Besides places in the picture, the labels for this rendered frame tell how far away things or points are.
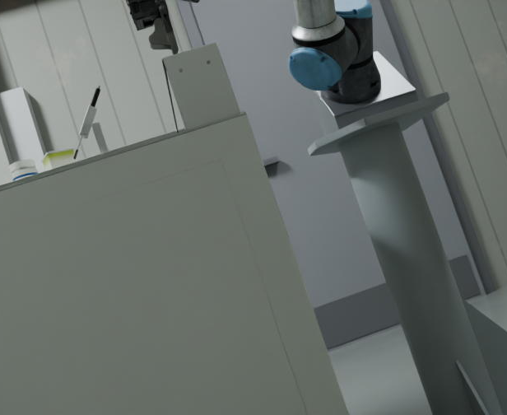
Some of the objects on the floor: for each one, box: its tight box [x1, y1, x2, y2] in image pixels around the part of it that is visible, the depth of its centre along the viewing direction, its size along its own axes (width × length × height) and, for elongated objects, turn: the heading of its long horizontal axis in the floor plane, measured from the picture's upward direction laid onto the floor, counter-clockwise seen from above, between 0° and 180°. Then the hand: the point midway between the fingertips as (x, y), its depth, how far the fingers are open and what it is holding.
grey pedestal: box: [308, 91, 507, 415], centre depth 156 cm, size 51×44×82 cm
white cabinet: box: [0, 114, 349, 415], centre depth 137 cm, size 64×96×82 cm, turn 108°
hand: (176, 50), depth 143 cm, fingers closed
